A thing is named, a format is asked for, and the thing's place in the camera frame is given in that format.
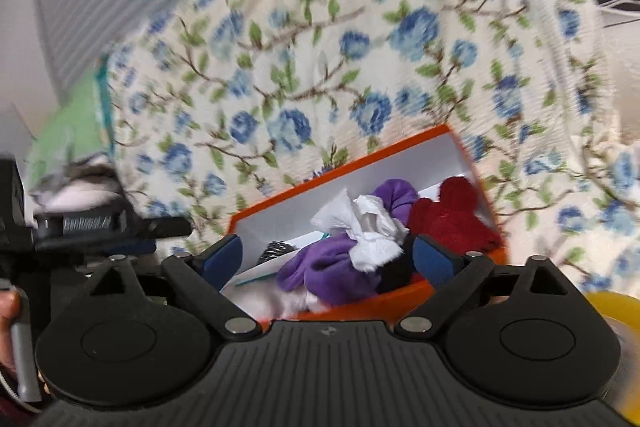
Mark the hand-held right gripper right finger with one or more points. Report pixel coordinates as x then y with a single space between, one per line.
432 259

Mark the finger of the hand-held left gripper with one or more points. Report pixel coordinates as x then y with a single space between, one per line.
135 247
165 227

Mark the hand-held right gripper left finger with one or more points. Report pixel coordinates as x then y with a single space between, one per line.
222 259

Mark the black fuzzy cloth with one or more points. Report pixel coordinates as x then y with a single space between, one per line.
395 274

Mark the black sparkly scrubber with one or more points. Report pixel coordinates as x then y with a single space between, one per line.
274 251

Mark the orange box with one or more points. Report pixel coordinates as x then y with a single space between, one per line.
400 302

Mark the white tissue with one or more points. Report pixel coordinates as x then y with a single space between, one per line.
370 232

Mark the purple plush cloth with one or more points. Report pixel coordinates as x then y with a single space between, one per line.
330 272

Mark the person's left hand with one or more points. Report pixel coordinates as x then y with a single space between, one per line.
9 332

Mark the brown white striped blanket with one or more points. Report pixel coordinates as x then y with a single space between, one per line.
75 194

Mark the green cloth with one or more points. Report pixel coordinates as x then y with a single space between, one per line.
70 127

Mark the yellow tape roll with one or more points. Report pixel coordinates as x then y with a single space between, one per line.
620 322

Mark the blue floral blanket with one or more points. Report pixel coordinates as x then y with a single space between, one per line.
350 57

